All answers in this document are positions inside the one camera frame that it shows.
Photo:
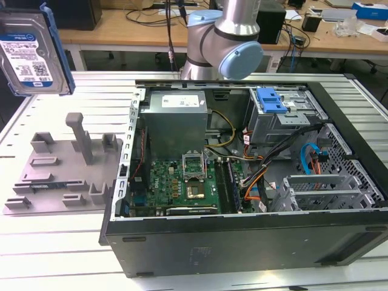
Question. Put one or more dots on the blue labelled RAM stick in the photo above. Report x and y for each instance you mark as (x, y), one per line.
(234, 186)

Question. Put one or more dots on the green motherboard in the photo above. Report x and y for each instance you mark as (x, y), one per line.
(163, 182)

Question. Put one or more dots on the blue drive latch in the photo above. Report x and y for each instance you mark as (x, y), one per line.
(269, 101)

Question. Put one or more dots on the grey disk bay cage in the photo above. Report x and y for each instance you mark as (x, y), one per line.
(321, 200)

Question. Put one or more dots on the grey flat device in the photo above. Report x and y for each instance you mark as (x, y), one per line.
(339, 15)

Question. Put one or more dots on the black RAM slot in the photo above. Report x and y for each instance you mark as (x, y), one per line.
(225, 186)
(221, 186)
(229, 186)

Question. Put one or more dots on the CPU socket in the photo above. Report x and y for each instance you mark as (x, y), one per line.
(195, 191)

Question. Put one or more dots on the clear plastic bags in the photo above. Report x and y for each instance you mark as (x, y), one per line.
(348, 27)

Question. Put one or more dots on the small black cube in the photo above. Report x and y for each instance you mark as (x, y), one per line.
(311, 22)

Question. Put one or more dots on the grey power supply unit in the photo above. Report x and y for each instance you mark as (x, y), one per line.
(172, 130)

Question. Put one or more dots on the black open PC case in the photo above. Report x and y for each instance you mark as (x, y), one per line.
(230, 242)

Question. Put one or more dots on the hard disk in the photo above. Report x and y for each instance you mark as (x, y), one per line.
(27, 45)

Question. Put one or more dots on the dark RAM stick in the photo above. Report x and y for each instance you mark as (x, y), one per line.
(48, 185)

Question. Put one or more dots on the wooden desk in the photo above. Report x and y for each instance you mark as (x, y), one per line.
(136, 30)

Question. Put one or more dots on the grey optical drive cage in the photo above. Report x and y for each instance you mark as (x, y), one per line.
(272, 127)

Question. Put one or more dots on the black graphics card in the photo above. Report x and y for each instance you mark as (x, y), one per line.
(188, 210)

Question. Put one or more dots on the black box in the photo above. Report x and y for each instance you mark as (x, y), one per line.
(272, 27)

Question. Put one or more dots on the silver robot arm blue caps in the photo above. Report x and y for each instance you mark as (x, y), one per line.
(212, 39)

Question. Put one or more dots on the grey parts rack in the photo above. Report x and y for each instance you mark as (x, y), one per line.
(66, 175)

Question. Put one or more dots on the black computer tower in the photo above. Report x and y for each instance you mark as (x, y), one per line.
(78, 15)

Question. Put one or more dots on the blue cardboard box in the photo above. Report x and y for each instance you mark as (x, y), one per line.
(373, 12)

